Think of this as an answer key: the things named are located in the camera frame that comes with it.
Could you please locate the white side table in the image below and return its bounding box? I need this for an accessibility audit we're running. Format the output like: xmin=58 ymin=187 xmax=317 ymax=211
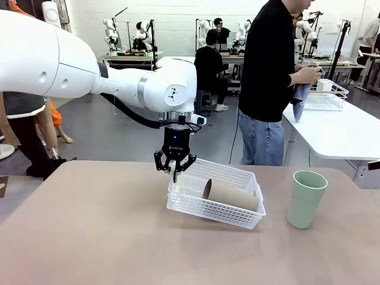
xmin=281 ymin=88 xmax=380 ymax=189

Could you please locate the white perforated plastic basket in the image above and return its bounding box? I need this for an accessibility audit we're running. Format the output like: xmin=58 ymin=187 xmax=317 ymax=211
xmin=166 ymin=157 xmax=267 ymax=230

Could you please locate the black stool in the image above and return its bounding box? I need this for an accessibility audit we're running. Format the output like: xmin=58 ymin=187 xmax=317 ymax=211
xmin=195 ymin=90 xmax=213 ymax=117

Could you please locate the person in black shirt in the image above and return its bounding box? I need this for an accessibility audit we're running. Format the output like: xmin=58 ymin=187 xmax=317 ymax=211
xmin=237 ymin=0 xmax=315 ymax=166

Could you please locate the black tripod stand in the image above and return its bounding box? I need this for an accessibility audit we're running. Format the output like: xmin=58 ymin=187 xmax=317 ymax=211
xmin=328 ymin=18 xmax=354 ymax=81

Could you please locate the person in dark trousers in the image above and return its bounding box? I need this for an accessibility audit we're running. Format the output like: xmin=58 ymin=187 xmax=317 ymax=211
xmin=0 ymin=91 xmax=68 ymax=181

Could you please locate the person's left hand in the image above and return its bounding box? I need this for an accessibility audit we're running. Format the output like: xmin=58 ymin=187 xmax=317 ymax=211
xmin=295 ymin=64 xmax=320 ymax=73

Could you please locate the orange garment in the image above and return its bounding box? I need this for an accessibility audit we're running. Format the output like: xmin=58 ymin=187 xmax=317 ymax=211
xmin=47 ymin=98 xmax=63 ymax=128

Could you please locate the seated person in black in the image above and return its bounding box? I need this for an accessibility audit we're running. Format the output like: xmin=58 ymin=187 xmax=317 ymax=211
xmin=194 ymin=29 xmax=229 ymax=113

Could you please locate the white rounded device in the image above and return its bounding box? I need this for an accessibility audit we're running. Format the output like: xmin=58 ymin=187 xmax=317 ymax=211
xmin=40 ymin=1 xmax=62 ymax=30

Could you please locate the person's right forearm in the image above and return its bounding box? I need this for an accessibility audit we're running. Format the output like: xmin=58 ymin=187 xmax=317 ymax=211
xmin=274 ymin=71 xmax=300 ymax=89

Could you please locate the person in grey top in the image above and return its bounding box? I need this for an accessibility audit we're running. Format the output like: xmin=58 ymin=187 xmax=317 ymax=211
xmin=356 ymin=16 xmax=380 ymax=90

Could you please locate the white wire dish rack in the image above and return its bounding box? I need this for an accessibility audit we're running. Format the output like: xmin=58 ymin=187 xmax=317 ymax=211
xmin=302 ymin=79 xmax=350 ymax=112

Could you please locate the taupe plastic cup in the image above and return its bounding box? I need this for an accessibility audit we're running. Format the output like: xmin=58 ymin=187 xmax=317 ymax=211
xmin=201 ymin=178 xmax=259 ymax=212

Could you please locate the person's right hand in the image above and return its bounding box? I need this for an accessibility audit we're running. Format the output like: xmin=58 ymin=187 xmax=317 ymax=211
xmin=296 ymin=68 xmax=322 ymax=86

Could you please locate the white box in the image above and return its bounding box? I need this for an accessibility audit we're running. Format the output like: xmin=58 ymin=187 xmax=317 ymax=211
xmin=316 ymin=78 xmax=333 ymax=91

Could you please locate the pale green plastic cup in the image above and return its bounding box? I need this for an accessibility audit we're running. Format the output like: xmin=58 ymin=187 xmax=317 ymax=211
xmin=286 ymin=170 xmax=328 ymax=229

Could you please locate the white round fan base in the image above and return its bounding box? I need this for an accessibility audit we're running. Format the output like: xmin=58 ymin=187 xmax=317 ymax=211
xmin=0 ymin=143 xmax=16 ymax=161

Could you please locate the beige mannequin leg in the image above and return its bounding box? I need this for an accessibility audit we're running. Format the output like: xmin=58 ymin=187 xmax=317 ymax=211
xmin=37 ymin=111 xmax=74 ymax=155

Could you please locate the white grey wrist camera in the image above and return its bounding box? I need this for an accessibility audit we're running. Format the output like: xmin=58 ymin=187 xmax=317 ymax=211
xmin=189 ymin=114 xmax=208 ymax=126

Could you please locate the blue grey cloth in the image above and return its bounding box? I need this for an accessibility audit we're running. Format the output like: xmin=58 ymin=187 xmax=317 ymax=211
xmin=290 ymin=66 xmax=324 ymax=124

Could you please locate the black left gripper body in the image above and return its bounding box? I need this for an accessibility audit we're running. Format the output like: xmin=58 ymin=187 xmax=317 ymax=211
xmin=161 ymin=126 xmax=191 ymax=161

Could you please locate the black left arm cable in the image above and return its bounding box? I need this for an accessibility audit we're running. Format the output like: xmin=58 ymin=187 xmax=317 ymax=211
xmin=100 ymin=92 xmax=167 ymax=130

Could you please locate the background workbench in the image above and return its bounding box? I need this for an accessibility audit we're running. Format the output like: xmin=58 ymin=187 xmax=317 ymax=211
xmin=97 ymin=50 xmax=164 ymax=71

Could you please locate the person with headset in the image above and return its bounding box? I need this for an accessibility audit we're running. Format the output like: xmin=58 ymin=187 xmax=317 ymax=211
xmin=212 ymin=17 xmax=232 ymax=45

